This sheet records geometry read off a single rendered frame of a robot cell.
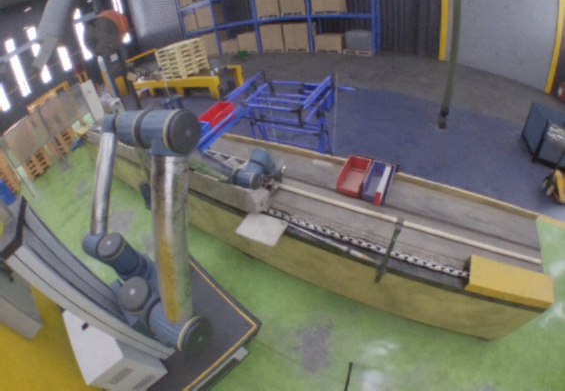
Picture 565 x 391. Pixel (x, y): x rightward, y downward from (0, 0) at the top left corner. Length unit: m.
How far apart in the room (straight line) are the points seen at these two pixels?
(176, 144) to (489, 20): 11.31
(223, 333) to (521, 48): 12.25
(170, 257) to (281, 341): 1.44
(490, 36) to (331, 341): 11.21
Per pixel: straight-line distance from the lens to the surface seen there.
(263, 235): 1.64
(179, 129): 0.78
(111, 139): 1.82
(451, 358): 2.37
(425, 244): 1.74
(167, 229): 0.87
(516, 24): 11.81
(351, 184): 2.00
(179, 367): 1.98
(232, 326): 1.89
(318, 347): 2.12
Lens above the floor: 2.09
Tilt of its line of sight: 40 degrees down
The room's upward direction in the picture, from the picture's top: 9 degrees counter-clockwise
